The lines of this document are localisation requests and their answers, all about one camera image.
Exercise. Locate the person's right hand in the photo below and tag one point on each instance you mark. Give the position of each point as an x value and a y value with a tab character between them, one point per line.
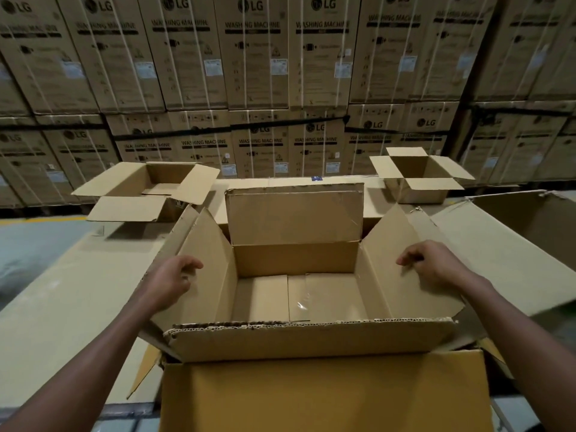
443	265

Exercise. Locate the person's left hand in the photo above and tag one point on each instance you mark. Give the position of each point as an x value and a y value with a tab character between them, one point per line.
168	283

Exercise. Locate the green white CM-1 box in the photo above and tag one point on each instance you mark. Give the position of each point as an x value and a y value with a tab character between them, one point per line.
508	251

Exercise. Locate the small pale cardboard box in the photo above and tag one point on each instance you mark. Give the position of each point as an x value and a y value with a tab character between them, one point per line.
423	191

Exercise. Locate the taped box with hazard label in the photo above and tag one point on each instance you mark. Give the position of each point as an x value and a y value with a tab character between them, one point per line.
126	209

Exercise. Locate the yellow-brown box with printed tape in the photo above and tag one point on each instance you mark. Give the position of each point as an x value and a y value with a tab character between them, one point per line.
292	215

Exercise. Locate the large yellow cardboard box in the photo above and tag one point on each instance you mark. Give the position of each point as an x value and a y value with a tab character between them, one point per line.
324	395

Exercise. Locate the person's right forearm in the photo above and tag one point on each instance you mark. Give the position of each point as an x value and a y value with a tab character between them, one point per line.
531	346

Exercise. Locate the person's left forearm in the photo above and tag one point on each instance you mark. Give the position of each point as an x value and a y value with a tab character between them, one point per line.
76	368

